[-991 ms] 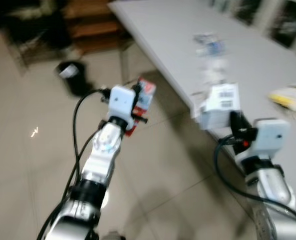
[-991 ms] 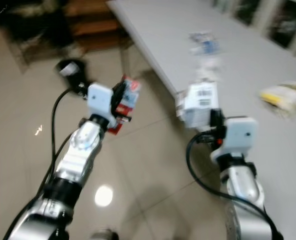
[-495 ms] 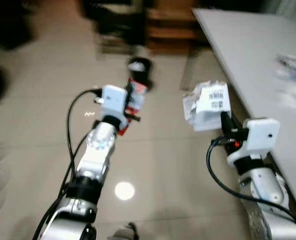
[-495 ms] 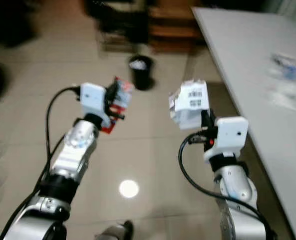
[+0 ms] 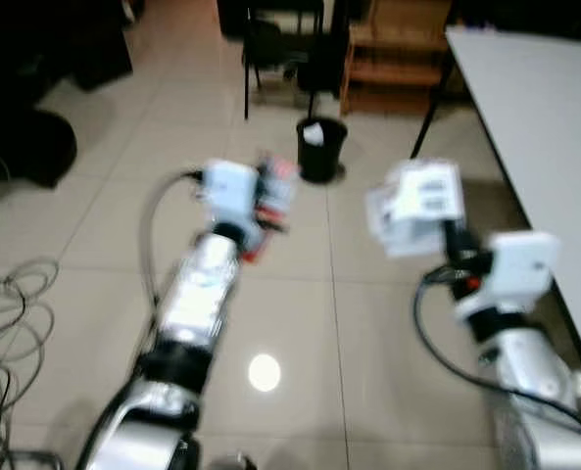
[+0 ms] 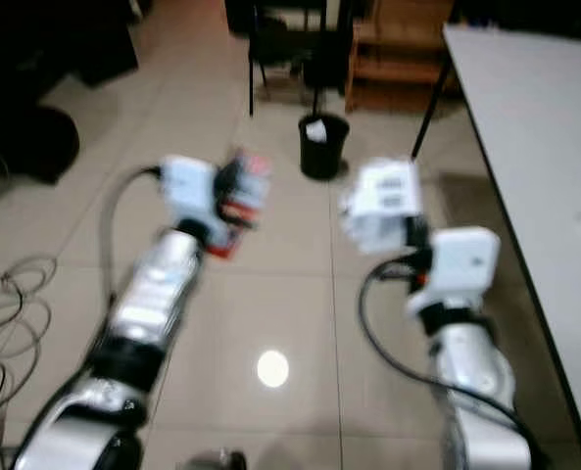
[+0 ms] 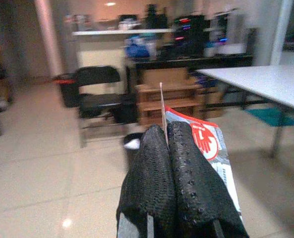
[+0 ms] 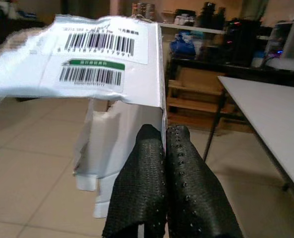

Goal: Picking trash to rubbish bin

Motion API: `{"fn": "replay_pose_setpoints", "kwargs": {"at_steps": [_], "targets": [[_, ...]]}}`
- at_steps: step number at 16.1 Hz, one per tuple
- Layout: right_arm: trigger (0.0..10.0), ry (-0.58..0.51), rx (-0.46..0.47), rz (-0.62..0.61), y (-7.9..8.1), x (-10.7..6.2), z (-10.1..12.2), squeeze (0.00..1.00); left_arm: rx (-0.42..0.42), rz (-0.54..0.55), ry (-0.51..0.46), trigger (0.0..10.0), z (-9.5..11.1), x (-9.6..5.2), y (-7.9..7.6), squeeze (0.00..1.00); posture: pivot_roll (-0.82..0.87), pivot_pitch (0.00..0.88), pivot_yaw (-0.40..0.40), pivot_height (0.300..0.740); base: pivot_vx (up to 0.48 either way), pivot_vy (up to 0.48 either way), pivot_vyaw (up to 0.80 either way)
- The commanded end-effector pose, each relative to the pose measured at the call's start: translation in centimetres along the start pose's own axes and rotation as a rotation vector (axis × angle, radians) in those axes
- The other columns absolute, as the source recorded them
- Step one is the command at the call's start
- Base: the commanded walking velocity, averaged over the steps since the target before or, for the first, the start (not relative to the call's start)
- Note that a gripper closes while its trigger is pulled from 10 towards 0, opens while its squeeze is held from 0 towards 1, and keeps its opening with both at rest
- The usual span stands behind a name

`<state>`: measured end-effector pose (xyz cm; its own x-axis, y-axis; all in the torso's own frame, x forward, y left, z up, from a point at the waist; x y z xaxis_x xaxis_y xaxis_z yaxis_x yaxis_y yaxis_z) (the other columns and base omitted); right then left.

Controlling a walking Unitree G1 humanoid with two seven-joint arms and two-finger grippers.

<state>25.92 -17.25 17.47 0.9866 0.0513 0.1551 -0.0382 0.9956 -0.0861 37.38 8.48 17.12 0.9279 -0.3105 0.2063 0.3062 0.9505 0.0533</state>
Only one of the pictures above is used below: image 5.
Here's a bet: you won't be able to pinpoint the white carton box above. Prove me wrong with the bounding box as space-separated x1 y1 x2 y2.
365 161 466 259

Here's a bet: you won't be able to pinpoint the black rubbish bin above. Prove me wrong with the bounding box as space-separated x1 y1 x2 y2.
296 117 350 185

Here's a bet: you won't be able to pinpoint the white crumpled paper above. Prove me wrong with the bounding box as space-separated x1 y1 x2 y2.
302 121 327 147

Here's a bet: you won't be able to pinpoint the black chair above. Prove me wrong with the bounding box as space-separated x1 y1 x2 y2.
239 0 348 121

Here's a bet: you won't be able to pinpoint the white table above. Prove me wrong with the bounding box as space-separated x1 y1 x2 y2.
411 24 581 388

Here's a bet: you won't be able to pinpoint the wooden slatted rack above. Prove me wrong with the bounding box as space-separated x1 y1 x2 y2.
340 0 460 118

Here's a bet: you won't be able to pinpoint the black bulky bag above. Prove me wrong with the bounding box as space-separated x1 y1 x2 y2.
0 0 136 189

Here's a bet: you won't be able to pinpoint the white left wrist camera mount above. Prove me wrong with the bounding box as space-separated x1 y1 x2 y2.
202 160 264 233

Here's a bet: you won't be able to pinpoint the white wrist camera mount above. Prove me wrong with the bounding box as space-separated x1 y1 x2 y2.
484 231 561 301
202 160 264 233

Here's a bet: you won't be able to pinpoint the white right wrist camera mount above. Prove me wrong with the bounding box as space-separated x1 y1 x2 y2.
484 231 561 301

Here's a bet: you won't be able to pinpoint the grey left arm cable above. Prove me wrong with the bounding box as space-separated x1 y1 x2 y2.
141 168 211 305

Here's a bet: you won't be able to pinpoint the grey tangled floor cables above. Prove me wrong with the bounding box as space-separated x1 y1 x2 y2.
0 257 62 461

